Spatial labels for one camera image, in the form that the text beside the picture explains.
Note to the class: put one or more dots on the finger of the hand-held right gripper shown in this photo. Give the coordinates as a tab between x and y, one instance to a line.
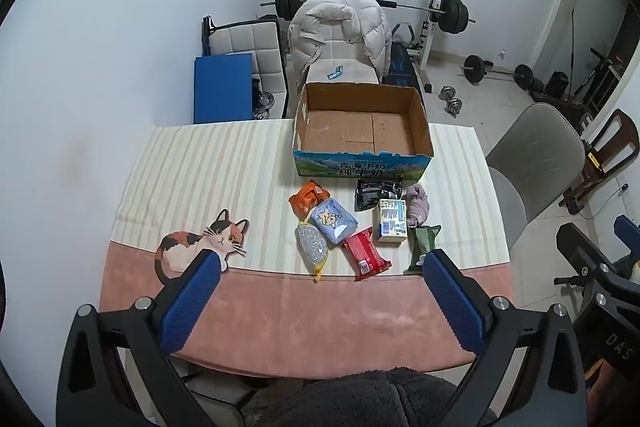
627	229
582	249

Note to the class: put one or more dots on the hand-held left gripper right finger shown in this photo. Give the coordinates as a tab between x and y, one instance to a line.
455	302

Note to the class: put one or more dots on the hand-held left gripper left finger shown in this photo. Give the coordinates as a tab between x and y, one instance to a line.
192	302

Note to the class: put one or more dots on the green packet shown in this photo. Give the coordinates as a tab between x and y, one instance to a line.
422	242

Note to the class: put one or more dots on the red snack packet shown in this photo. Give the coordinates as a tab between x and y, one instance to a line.
365	254

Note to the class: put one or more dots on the mauve cloth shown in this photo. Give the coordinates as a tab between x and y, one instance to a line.
417	204

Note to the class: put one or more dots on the silver mesh pouch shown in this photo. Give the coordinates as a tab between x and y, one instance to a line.
312	247

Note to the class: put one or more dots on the black packet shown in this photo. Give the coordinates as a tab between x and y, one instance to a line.
372	194

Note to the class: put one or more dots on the blue cat-print tissue packet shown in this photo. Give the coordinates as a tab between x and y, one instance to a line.
332	219

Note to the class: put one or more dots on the orange snack packet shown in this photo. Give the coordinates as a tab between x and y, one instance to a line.
305	199

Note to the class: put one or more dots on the cardboard box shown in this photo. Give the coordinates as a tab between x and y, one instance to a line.
350	132

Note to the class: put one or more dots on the person's right forearm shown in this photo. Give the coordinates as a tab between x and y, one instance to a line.
602	382

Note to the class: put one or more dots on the white fuzzy object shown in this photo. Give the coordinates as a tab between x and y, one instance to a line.
635	272

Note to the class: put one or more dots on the yellow tool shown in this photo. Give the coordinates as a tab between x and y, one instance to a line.
593	159

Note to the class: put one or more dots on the dark wooden chair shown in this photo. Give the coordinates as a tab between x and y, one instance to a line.
617	142

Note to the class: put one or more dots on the grey fabric chair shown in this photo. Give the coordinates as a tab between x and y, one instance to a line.
540	157

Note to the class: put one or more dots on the person's dark fleece clothing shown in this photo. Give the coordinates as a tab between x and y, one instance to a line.
360	402

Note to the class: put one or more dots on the black metal stand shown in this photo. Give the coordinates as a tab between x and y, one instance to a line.
597	77

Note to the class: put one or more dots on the black speaker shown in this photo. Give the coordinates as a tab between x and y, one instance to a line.
557	84

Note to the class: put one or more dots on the chrome dumbbell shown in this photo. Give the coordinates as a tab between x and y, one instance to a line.
455	106
445	93

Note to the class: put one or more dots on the long thin pole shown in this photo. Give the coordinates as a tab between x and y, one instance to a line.
572	42

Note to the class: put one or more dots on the short barbell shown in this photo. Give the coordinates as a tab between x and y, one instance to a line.
472	68

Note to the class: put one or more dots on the blue folded mat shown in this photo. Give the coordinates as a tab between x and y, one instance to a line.
222	89

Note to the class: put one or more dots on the black weight bench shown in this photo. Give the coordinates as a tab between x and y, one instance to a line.
400	67

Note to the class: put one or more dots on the small blue packet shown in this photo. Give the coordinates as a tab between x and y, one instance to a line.
335	72

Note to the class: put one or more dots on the white squat rack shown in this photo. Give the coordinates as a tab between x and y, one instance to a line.
427	39

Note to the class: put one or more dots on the white quilted chair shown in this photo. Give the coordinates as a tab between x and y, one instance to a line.
245	39

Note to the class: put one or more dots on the barbell with black plates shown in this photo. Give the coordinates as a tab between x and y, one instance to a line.
410	7

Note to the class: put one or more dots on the white puffer jacket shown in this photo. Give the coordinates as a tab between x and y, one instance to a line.
340	27

